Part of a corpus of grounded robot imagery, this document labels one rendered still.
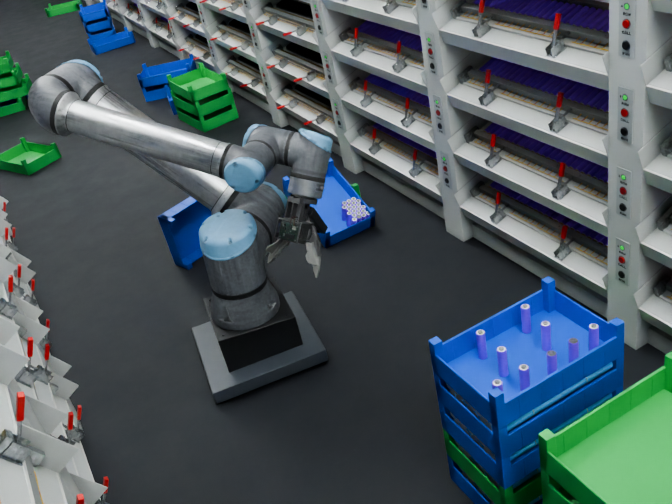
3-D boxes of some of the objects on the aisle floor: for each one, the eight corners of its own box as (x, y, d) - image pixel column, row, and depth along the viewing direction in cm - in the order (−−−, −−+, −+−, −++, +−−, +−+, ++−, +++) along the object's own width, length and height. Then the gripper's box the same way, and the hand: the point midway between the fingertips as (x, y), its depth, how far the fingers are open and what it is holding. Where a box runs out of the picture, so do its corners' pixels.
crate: (374, 225, 258) (375, 210, 252) (325, 248, 252) (324, 233, 245) (331, 172, 274) (330, 156, 268) (283, 193, 267) (281, 177, 261)
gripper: (262, 188, 191) (247, 262, 193) (328, 204, 182) (312, 281, 185) (279, 190, 198) (265, 261, 201) (343, 205, 190) (328, 279, 192)
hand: (293, 271), depth 195 cm, fingers open, 14 cm apart
